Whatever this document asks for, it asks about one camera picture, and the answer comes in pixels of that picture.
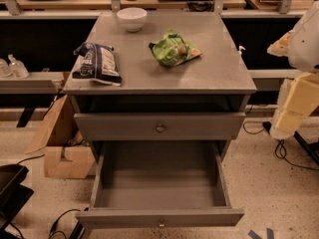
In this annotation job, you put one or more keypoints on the yellow foam padded gripper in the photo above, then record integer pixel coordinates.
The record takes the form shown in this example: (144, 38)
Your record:
(305, 47)

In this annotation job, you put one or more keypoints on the grey drawer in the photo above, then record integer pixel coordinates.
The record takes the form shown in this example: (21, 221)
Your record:
(159, 126)
(142, 184)

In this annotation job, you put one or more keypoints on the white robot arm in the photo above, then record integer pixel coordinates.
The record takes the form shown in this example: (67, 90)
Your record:
(301, 44)

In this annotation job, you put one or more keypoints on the grey drawer cabinet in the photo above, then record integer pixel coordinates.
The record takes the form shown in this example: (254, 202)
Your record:
(215, 82)

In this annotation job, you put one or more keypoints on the grey top drawer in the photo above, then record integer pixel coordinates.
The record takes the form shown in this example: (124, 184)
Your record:
(159, 126)

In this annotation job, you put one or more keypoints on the black power adapter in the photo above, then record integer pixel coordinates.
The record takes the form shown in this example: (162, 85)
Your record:
(267, 125)

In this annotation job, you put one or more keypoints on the black metal stand leg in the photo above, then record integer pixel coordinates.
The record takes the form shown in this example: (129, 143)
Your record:
(311, 148)

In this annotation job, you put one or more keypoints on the small white pump bottle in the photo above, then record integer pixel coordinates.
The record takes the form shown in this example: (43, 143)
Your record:
(241, 49)

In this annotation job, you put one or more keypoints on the green chip bag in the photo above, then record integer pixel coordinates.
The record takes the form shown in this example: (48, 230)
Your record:
(173, 50)

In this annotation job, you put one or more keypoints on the blue tape floor mark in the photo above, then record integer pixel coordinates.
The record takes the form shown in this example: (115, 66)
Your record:
(267, 233)

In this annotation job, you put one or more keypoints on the white ceramic bowl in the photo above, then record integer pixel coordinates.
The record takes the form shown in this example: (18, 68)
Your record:
(132, 19)

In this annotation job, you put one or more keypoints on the dark blue snack bag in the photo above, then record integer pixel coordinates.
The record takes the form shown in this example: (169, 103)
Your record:
(98, 64)

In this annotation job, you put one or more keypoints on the cardboard box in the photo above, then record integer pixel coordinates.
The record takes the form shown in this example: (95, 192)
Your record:
(59, 137)

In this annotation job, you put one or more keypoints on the clear sanitizer bottle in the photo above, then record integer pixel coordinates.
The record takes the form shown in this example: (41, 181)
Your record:
(17, 68)

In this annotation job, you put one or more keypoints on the black plastic bin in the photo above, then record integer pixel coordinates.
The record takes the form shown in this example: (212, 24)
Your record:
(13, 195)

